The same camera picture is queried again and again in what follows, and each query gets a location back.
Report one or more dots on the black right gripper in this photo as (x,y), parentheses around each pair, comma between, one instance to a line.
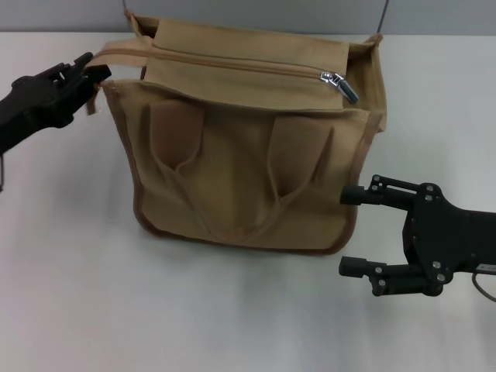
(457,240)

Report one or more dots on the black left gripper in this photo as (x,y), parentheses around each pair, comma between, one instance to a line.
(35,100)

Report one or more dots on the khaki canvas food bag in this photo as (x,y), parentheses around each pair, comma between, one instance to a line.
(240,162)

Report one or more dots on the silver metal zipper pull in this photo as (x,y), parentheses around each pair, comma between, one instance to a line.
(348,91)

